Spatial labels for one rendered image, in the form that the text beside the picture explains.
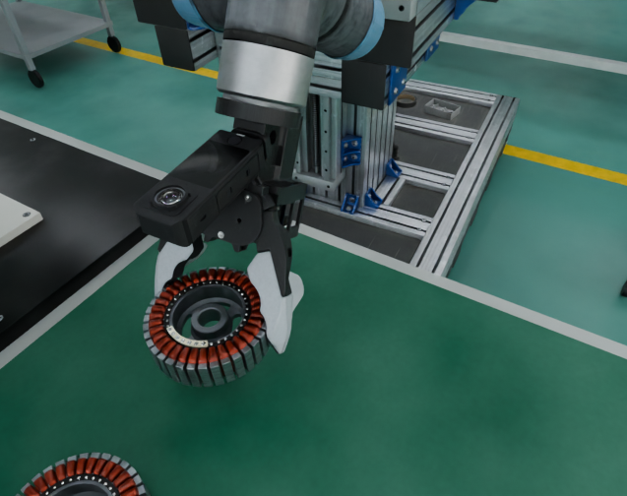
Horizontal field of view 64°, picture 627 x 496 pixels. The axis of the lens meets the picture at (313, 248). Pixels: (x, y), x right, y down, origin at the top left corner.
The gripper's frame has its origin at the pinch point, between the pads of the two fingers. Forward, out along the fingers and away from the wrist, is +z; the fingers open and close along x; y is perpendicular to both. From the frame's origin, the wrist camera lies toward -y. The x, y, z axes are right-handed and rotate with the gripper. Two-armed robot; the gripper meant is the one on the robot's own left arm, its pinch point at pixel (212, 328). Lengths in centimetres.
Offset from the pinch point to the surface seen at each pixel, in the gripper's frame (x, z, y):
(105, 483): 1.3, 10.5, -10.1
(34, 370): 18.2, 10.5, -3.0
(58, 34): 239, -31, 184
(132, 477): 0.0, 10.3, -8.6
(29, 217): 35.0, 0.1, 8.8
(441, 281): -16.2, -4.0, 22.9
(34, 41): 244, -25, 173
